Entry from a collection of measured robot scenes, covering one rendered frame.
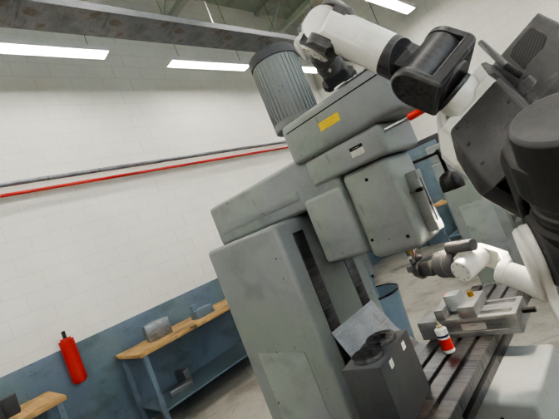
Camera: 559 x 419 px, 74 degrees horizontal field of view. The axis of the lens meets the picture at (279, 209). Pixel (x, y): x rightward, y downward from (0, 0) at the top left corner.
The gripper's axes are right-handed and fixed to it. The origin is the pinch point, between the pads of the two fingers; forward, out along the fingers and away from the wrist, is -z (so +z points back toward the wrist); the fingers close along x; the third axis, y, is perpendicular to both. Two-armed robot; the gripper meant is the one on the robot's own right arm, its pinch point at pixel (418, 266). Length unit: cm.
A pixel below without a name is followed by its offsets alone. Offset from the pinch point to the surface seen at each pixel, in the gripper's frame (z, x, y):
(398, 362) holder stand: 16.1, 32.9, 15.8
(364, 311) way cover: -36.2, 6.3, 15.6
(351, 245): -9.1, 16.6, -15.4
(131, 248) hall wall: -421, 75, -86
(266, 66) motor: -16, 16, -91
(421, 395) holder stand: 13.4, 28.3, 28.3
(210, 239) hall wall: -465, -36, -62
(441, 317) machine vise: -6.5, -5.5, 22.2
